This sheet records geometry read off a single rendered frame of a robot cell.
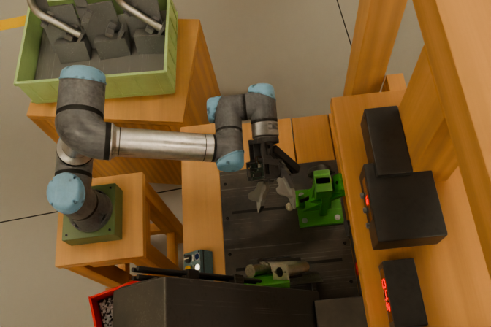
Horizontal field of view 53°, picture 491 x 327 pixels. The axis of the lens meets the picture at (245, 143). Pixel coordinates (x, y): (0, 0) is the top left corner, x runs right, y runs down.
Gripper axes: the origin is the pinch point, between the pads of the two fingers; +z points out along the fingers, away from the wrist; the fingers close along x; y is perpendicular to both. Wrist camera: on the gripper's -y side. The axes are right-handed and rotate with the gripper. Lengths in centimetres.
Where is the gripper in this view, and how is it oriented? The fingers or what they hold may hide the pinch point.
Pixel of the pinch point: (278, 210)
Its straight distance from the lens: 137.7
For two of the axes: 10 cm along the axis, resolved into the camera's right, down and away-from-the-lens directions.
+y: -7.5, -0.4, -6.6
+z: 0.8, 9.8, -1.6
